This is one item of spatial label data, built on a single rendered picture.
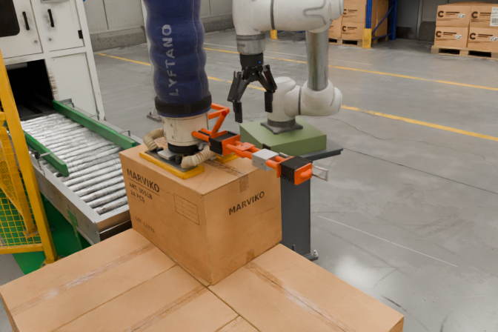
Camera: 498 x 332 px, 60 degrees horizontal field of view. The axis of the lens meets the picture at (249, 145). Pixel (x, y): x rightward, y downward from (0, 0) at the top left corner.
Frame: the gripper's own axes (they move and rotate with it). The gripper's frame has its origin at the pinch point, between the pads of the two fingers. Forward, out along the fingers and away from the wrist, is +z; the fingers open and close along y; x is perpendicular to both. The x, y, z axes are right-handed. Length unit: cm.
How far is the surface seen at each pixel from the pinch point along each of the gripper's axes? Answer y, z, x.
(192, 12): -0.7, -31.3, -31.3
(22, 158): 41, 49, -154
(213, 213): 13.3, 36.3, -9.4
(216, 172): 3.1, 27.1, -20.0
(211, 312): 26, 67, 1
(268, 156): 1.8, 12.6, 8.2
